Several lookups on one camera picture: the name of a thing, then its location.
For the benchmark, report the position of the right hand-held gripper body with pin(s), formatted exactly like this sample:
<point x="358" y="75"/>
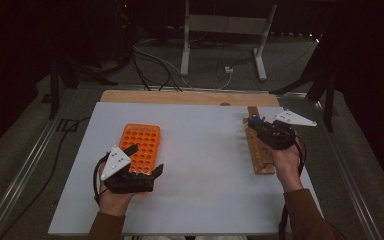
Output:
<point x="278" y="136"/>

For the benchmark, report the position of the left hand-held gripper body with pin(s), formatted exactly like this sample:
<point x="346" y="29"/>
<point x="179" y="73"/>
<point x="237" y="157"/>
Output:
<point x="115" y="163"/>

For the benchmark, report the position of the blue capped clear tube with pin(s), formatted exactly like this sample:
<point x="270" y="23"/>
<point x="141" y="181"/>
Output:
<point x="255" y="118"/>

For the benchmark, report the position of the orange plastic tube rack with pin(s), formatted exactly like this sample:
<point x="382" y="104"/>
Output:
<point x="143" y="140"/>

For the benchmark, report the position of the wooden tube rack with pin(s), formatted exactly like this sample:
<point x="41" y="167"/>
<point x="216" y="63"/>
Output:
<point x="260" y="156"/>

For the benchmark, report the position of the person's right hand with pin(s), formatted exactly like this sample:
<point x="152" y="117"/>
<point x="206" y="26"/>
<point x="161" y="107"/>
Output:
<point x="288" y="166"/>

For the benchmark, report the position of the person's left hand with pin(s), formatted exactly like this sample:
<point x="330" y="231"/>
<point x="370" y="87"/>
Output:
<point x="113" y="203"/>

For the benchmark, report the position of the black tripod stand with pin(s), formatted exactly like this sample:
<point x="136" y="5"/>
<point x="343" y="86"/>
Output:
<point x="328" y="100"/>
<point x="54" y="93"/>

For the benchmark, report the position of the white plug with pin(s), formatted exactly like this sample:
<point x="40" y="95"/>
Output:
<point x="228" y="69"/>

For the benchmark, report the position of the white metal stand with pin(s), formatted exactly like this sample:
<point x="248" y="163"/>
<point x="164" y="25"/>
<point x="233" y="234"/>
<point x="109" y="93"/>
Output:
<point x="226" y="25"/>

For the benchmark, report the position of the metal floor rail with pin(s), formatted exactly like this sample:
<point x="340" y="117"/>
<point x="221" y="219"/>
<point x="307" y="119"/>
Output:
<point x="345" y="168"/>
<point x="35" y="151"/>

